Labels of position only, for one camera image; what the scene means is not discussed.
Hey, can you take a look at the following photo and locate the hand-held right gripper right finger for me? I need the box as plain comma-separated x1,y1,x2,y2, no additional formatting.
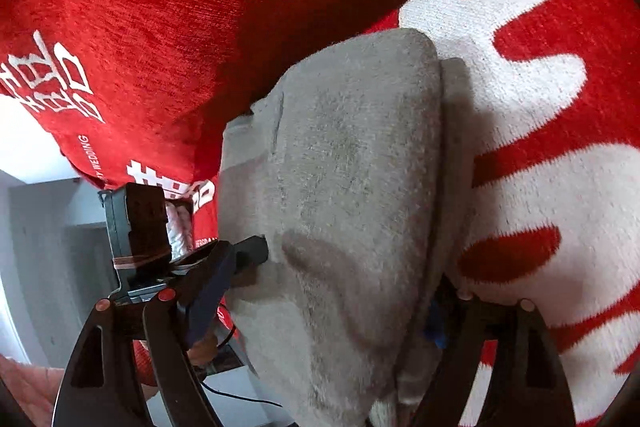
410,283,582,427

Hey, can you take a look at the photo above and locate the black cable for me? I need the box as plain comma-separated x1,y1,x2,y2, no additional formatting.
197,324,284,408

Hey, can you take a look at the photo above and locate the red blanket with white print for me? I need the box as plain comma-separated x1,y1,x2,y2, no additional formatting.
0,0,640,427

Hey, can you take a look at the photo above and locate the grey small garment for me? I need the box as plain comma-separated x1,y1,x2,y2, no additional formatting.
217,27,482,427

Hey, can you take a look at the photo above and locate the white patterned pack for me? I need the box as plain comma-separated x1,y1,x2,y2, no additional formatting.
166,201,195,258

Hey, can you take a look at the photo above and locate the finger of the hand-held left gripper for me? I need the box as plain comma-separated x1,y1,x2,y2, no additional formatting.
215,234,270,288

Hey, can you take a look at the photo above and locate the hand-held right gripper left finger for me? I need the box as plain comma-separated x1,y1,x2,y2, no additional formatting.
52,246,238,427

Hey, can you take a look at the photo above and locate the white cabinet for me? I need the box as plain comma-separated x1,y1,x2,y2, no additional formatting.
0,97,121,365

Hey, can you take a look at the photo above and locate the person's left hand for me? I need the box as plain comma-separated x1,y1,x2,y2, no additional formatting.
187,329,224,369

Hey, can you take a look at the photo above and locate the pink patterned cloth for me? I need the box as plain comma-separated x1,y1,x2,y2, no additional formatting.
0,353,67,415

